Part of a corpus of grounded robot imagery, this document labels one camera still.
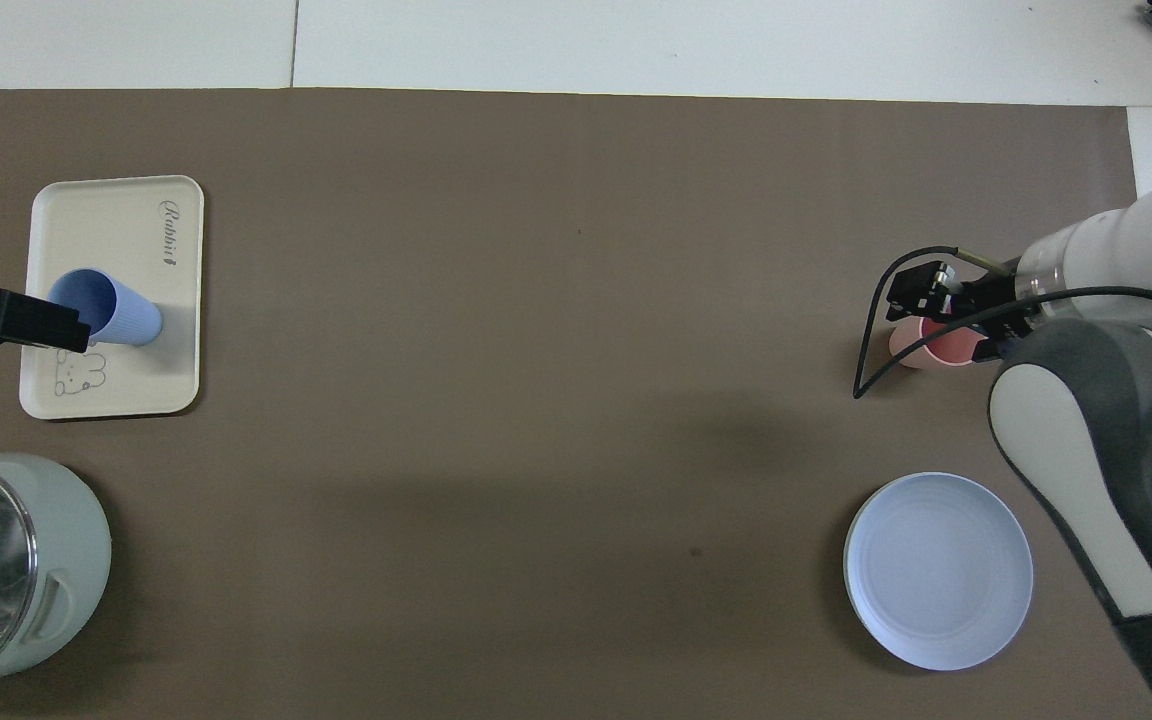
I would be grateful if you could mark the brown table mat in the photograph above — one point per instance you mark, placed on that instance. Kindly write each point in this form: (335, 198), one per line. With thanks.
(536, 400)

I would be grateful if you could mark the pale blue plate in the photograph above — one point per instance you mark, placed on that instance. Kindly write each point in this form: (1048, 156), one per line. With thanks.
(936, 570)

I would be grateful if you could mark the pale green electric pot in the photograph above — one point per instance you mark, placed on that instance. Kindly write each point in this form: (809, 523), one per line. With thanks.
(76, 540)

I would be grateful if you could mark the pink plastic cup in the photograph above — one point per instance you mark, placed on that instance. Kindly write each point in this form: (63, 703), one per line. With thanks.
(946, 350)

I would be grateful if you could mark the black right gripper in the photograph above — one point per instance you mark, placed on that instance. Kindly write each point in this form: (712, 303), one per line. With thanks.
(996, 298)

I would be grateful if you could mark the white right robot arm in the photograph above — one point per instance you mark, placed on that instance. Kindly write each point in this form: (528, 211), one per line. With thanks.
(1086, 420)

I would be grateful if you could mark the cream rabbit print tray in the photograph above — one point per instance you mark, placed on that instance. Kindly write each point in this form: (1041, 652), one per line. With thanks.
(116, 230)

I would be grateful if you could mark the blue plastic cup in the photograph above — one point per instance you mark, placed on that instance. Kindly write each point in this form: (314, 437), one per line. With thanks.
(131, 315)

